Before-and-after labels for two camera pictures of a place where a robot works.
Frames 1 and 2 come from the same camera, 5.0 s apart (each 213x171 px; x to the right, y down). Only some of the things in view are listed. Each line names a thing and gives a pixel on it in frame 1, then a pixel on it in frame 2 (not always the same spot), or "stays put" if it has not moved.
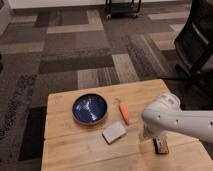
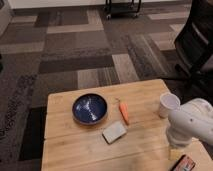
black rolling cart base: (121, 10) stays put
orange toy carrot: (124, 111) stays put
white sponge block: (114, 132) stays put
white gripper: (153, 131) → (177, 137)
